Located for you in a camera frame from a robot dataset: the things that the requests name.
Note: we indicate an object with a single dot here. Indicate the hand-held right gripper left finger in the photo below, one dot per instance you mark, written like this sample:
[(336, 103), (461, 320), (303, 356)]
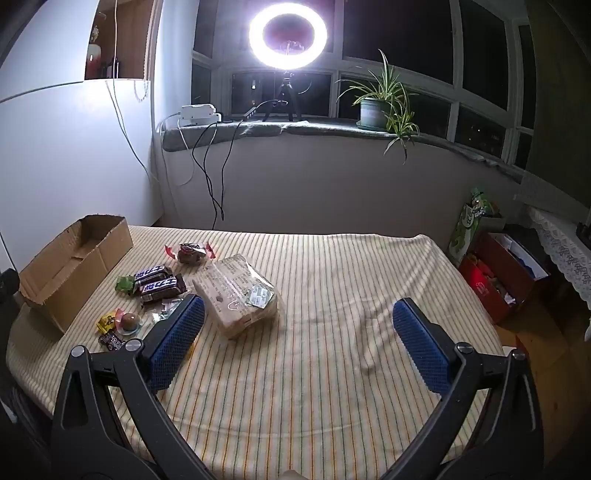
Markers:
[(178, 341)]

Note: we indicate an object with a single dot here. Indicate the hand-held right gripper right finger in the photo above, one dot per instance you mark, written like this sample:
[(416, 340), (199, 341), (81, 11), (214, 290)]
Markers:
[(422, 346)]

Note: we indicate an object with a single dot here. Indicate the brown chocolate bar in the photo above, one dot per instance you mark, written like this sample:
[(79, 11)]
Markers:
[(152, 273), (161, 286)]

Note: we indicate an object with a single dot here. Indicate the small dark patterned packet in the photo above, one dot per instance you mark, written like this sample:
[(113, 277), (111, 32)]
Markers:
[(111, 341)]

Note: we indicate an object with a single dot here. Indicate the sliced bread packet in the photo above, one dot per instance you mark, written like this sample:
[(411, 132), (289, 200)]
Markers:
[(231, 290)]

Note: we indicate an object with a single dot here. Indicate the red-ended clear snack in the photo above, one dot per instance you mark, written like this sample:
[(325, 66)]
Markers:
[(189, 254)]

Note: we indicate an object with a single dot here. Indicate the small clear packet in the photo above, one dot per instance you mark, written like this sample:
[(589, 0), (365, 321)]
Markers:
[(164, 307)]

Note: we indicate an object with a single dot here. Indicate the round brown jelly cup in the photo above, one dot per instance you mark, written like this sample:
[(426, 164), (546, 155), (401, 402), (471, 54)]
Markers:
[(129, 321)]

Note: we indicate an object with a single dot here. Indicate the yellow wrapped candy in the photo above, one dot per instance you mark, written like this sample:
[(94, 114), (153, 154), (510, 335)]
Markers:
[(106, 322)]

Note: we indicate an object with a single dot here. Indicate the green candy packet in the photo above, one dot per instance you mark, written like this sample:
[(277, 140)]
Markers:
[(124, 284)]

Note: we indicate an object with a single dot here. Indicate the red bag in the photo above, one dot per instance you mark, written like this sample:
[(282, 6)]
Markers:
[(480, 286)]

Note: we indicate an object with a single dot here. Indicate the red cardboard box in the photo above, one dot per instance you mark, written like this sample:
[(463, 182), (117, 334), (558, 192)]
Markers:
[(503, 272)]

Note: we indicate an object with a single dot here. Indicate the striped yellow blanket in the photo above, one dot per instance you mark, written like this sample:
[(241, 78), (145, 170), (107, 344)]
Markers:
[(323, 286)]

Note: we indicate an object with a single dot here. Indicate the green paper bag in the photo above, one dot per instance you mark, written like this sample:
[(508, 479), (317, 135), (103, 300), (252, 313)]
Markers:
[(464, 235)]

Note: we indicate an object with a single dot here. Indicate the white lace cloth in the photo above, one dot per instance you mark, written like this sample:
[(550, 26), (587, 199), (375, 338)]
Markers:
[(563, 249)]

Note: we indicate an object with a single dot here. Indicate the white wardrobe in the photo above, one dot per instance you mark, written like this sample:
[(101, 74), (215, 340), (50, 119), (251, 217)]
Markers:
[(69, 161)]

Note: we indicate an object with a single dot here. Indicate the white power strip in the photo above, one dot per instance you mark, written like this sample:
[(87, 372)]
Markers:
[(198, 113)]

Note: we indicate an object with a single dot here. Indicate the potted spider plant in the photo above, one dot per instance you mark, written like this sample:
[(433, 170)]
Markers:
[(374, 113)]

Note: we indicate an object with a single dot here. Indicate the dark curtain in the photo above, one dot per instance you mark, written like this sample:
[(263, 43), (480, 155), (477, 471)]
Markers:
[(563, 115)]

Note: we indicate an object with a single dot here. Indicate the black tripod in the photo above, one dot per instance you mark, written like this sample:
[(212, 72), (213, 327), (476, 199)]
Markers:
[(287, 85)]

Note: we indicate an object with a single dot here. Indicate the red white vase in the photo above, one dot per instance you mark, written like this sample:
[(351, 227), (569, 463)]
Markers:
[(94, 57)]

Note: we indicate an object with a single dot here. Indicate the white framed window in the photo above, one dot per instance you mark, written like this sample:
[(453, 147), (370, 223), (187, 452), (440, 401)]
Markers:
[(337, 62)]

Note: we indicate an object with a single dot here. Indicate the wooden wall niche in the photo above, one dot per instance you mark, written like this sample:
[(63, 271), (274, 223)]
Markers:
[(134, 41)]

